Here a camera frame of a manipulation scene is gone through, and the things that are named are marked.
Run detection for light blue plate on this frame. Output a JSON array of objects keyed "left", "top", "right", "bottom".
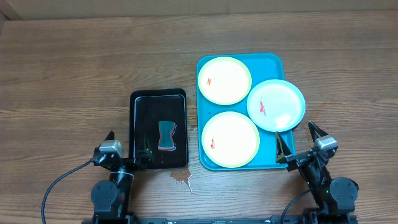
[{"left": 246, "top": 79, "right": 306, "bottom": 132}]

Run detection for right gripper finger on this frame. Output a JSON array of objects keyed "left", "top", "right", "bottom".
[
  {"left": 308, "top": 121, "right": 328, "bottom": 142},
  {"left": 275, "top": 132, "right": 292, "bottom": 164}
]

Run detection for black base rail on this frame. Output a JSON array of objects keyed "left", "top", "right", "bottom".
[{"left": 81, "top": 215, "right": 358, "bottom": 224}]

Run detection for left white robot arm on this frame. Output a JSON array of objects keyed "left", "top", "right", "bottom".
[{"left": 91, "top": 131, "right": 136, "bottom": 223}]

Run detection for teal plastic serving tray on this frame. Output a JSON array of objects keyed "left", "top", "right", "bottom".
[{"left": 197, "top": 53, "right": 295, "bottom": 170}]

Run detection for yellow plate tray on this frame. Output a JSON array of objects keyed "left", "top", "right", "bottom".
[
  {"left": 197, "top": 57, "right": 252, "bottom": 105},
  {"left": 201, "top": 111, "right": 260, "bottom": 169}
]

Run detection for green and orange sponge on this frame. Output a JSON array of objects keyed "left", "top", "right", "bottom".
[{"left": 158, "top": 121, "right": 177, "bottom": 151}]

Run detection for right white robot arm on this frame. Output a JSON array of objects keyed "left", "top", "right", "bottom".
[{"left": 270, "top": 121, "right": 359, "bottom": 224}]

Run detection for black water tray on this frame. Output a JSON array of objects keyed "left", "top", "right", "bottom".
[{"left": 128, "top": 88, "right": 188, "bottom": 170}]

